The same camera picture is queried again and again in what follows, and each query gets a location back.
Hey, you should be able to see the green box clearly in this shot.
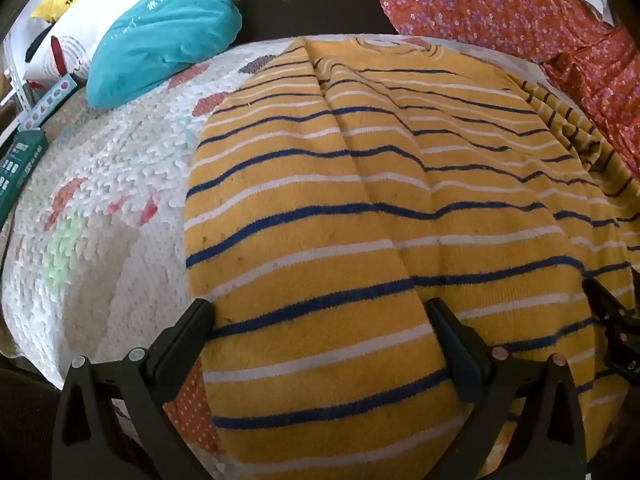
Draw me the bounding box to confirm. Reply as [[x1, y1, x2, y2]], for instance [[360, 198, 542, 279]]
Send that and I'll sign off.
[[0, 127, 49, 227]]

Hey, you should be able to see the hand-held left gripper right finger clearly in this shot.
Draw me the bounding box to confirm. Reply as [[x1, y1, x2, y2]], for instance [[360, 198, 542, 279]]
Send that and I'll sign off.
[[424, 298, 586, 480]]

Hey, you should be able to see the red floral cloth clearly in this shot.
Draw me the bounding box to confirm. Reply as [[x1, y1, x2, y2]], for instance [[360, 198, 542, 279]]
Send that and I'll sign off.
[[350, 0, 640, 182]]

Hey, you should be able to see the white box with coloured shapes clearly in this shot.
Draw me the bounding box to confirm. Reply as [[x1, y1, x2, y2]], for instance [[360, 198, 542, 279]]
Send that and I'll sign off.
[[17, 72, 77, 134]]

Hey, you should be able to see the yellow striped sweater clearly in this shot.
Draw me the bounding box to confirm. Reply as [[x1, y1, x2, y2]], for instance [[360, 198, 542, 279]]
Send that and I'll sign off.
[[183, 35, 637, 480]]

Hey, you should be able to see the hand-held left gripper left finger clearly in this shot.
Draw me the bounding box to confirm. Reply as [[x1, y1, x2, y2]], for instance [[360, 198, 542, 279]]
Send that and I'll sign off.
[[52, 298, 216, 480]]

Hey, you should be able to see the white and yellow plastic bag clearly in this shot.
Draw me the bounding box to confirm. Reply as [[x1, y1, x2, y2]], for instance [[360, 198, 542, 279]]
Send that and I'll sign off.
[[22, 0, 162, 89]]

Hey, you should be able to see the white heart-patterned blanket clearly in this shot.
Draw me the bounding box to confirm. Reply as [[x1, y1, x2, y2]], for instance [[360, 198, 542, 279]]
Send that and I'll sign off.
[[0, 35, 551, 467]]

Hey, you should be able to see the teal pillow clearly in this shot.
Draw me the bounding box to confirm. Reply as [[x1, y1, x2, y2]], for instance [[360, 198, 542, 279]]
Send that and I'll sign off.
[[85, 0, 244, 110]]

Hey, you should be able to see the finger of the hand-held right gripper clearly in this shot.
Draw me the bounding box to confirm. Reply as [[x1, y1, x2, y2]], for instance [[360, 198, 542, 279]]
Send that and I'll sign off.
[[582, 276, 629, 332]]

